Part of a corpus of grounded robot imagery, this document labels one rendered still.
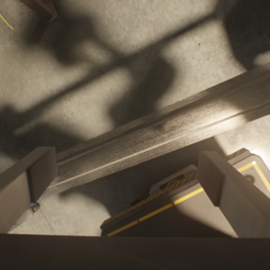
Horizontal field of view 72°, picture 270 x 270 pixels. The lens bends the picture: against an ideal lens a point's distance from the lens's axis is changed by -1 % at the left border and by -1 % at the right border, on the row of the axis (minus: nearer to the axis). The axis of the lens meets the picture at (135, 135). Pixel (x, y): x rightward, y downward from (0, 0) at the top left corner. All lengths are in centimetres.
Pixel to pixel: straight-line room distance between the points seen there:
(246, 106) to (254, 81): 3
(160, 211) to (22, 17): 133
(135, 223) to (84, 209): 53
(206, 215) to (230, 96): 59
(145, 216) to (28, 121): 94
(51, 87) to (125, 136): 102
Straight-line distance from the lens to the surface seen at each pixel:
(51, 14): 135
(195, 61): 106
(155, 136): 26
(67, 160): 33
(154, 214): 81
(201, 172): 16
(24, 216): 137
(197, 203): 78
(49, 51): 132
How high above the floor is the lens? 102
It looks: 76 degrees down
